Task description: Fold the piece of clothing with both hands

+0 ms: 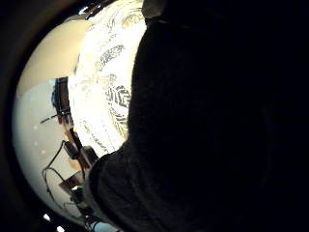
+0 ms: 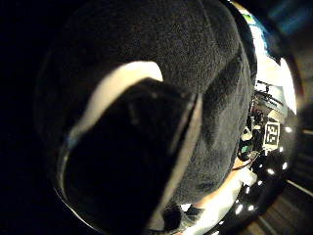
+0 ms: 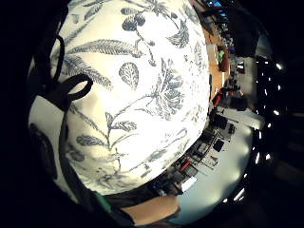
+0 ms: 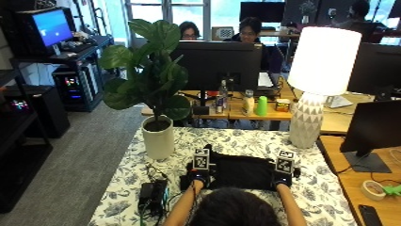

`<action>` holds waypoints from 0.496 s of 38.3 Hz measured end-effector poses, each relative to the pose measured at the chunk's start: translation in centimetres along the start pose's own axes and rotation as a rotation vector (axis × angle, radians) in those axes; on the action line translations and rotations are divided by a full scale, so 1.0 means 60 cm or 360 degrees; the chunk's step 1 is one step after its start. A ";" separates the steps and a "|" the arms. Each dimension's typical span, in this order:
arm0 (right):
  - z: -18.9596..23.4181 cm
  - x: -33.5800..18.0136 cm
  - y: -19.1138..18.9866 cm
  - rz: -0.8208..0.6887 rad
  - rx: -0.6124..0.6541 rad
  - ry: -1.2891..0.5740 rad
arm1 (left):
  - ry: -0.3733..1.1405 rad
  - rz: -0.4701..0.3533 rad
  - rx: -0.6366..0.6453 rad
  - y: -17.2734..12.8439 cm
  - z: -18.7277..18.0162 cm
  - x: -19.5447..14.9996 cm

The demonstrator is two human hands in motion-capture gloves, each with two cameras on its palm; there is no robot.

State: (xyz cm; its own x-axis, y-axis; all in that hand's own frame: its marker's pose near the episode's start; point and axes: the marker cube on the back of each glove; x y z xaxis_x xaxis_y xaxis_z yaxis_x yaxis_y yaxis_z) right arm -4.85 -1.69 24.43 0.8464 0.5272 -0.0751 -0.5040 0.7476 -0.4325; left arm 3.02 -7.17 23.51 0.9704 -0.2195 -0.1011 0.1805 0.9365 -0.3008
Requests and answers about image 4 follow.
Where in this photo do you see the clear plastic bottle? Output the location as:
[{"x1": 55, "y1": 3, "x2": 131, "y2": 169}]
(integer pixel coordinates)
[{"x1": 219, "y1": 79, "x2": 231, "y2": 109}]

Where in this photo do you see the black cabinet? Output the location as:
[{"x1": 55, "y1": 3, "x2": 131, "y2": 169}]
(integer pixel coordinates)
[{"x1": 4, "y1": 84, "x2": 72, "y2": 139}]

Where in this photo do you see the black smartphone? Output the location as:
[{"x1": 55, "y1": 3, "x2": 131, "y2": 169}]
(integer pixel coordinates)
[{"x1": 357, "y1": 204, "x2": 384, "y2": 226}]

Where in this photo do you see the black shelf rack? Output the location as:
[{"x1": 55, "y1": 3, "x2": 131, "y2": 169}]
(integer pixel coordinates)
[{"x1": 0, "y1": 67, "x2": 55, "y2": 215}]

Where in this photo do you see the green large-leaf plant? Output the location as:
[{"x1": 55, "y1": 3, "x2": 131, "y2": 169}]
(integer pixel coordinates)
[{"x1": 98, "y1": 18, "x2": 194, "y2": 124}]

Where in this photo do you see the slim drink can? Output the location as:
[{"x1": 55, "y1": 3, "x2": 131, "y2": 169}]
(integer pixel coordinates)
[{"x1": 215, "y1": 94, "x2": 224, "y2": 115}]

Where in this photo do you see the green plastic toy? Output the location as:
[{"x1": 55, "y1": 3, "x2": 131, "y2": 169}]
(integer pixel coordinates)
[{"x1": 383, "y1": 184, "x2": 401, "y2": 198}]

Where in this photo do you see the white grey patterned lamp base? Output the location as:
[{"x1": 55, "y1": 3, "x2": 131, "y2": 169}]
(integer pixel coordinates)
[{"x1": 288, "y1": 91, "x2": 328, "y2": 150}]

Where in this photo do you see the small yellow box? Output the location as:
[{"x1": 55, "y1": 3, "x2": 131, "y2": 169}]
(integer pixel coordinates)
[{"x1": 275, "y1": 98, "x2": 292, "y2": 113}]

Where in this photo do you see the light wooden desk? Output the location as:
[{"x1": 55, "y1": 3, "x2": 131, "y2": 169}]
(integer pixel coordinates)
[{"x1": 140, "y1": 74, "x2": 377, "y2": 136}]

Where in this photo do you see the wooden side desk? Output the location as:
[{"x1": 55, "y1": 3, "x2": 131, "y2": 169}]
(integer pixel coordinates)
[{"x1": 317, "y1": 135, "x2": 401, "y2": 226}]

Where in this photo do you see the black power adapter box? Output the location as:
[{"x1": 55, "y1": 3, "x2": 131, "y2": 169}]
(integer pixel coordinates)
[{"x1": 138, "y1": 178, "x2": 170, "y2": 218}]

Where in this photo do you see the monitor with blue screen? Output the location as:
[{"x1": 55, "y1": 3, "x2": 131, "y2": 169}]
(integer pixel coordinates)
[{"x1": 15, "y1": 7, "x2": 78, "y2": 57}]

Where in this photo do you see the black wall monitor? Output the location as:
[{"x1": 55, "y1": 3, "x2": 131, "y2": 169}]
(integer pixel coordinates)
[{"x1": 239, "y1": 1, "x2": 287, "y2": 23}]

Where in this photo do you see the white marker cube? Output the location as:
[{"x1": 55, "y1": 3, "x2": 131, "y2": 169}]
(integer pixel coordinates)
[
  {"x1": 275, "y1": 150, "x2": 296, "y2": 174},
  {"x1": 192, "y1": 148, "x2": 212, "y2": 170}
]

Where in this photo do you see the white plant pot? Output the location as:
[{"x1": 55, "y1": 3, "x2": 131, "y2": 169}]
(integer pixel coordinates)
[{"x1": 140, "y1": 115, "x2": 176, "y2": 161}]

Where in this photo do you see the blue floral white tablecloth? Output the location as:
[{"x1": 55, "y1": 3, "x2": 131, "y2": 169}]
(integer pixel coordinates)
[{"x1": 87, "y1": 126, "x2": 359, "y2": 226}]

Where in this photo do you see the white lamp shade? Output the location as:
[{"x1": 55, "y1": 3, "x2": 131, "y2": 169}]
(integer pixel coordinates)
[{"x1": 285, "y1": 25, "x2": 364, "y2": 97}]

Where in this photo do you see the black cable bundle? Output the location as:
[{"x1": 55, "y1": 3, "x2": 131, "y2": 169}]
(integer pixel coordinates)
[{"x1": 138, "y1": 163, "x2": 186, "y2": 226}]

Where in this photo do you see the black cloth garment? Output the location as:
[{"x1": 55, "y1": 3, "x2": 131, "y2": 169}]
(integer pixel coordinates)
[{"x1": 180, "y1": 143, "x2": 303, "y2": 191}]

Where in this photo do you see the computer tower with coloured lights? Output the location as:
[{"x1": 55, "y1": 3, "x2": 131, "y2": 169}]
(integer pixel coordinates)
[{"x1": 52, "y1": 64, "x2": 104, "y2": 112}]

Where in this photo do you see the black equipment desk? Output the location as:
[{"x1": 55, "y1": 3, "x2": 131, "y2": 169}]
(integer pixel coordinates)
[{"x1": 11, "y1": 35, "x2": 116, "y2": 112}]

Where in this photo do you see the checkerboard calibration board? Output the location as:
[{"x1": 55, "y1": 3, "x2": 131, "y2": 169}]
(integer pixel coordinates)
[{"x1": 211, "y1": 25, "x2": 236, "y2": 41}]

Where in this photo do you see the person's left hand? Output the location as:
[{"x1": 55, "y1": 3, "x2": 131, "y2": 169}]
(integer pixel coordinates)
[{"x1": 186, "y1": 163, "x2": 219, "y2": 188}]

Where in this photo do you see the person's right hand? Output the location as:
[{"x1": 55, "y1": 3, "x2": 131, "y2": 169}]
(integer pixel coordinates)
[{"x1": 269, "y1": 168, "x2": 303, "y2": 188}]

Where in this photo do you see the open laptop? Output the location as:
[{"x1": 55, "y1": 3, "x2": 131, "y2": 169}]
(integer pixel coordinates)
[{"x1": 255, "y1": 71, "x2": 283, "y2": 97}]

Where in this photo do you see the beige tape roll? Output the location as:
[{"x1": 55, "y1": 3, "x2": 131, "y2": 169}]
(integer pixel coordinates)
[{"x1": 360, "y1": 180, "x2": 388, "y2": 202}]

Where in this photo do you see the white squeeze bottle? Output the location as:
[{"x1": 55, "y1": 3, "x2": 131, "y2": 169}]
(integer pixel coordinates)
[{"x1": 243, "y1": 89, "x2": 256, "y2": 117}]

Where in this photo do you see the black computer monitor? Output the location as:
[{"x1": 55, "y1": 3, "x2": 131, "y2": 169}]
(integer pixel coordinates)
[
  {"x1": 339, "y1": 99, "x2": 401, "y2": 174},
  {"x1": 170, "y1": 40, "x2": 264, "y2": 116},
  {"x1": 348, "y1": 41, "x2": 401, "y2": 101}
]

